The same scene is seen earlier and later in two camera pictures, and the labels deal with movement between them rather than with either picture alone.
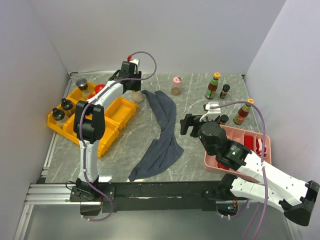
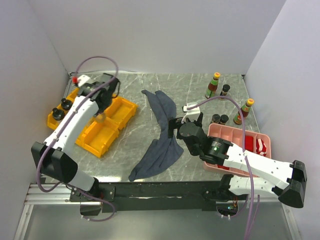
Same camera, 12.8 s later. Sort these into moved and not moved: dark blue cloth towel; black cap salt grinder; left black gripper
Moved: left black gripper
Not moved: dark blue cloth towel; black cap salt grinder
